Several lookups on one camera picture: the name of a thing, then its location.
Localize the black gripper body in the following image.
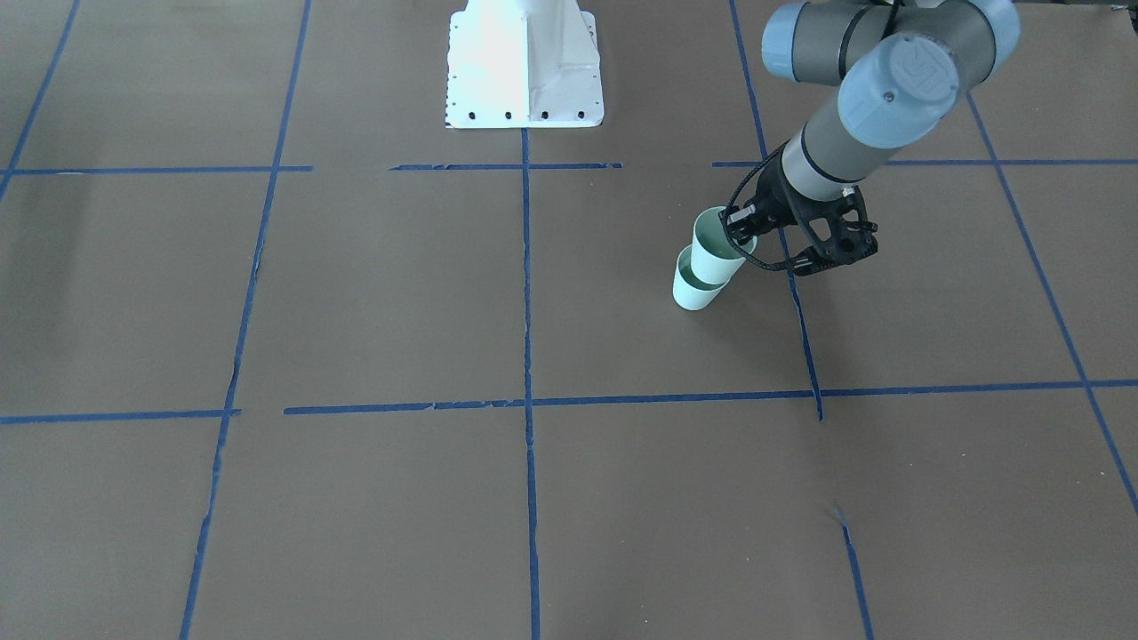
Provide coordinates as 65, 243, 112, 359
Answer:
725, 159, 822, 236

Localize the mint green cup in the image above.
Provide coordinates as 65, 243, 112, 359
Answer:
671, 244, 726, 311
690, 206, 745, 286

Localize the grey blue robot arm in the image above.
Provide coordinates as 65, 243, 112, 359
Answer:
724, 1, 1021, 248

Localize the brown paper table cover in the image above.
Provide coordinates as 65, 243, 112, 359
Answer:
3, 1, 1135, 639

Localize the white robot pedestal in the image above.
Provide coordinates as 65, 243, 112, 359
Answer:
444, 1, 605, 129

